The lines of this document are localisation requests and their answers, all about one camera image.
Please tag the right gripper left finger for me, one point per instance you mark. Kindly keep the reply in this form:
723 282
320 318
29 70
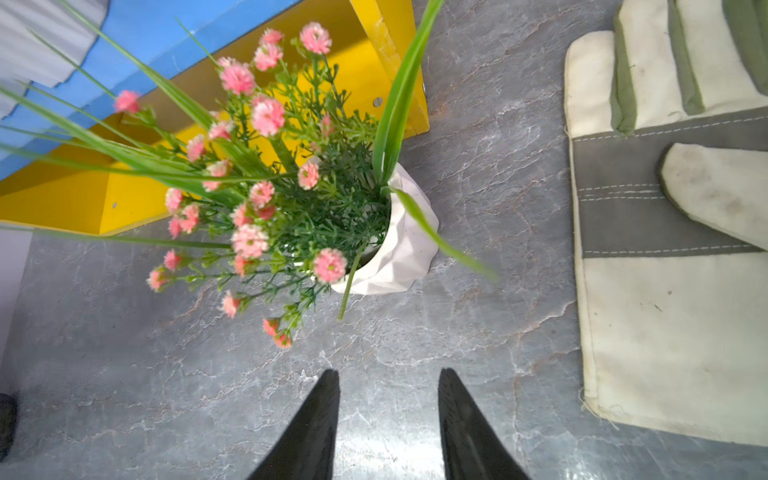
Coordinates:
306 449

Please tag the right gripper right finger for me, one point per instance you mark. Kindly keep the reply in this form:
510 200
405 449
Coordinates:
470 447

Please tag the pink plant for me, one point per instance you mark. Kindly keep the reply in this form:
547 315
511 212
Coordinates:
41 43
282 191

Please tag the yellow rack pink blue shelves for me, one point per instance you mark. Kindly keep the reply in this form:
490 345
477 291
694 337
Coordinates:
49 184

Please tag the beige gardening glove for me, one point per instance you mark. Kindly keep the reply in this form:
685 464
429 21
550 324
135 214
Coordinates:
666 115

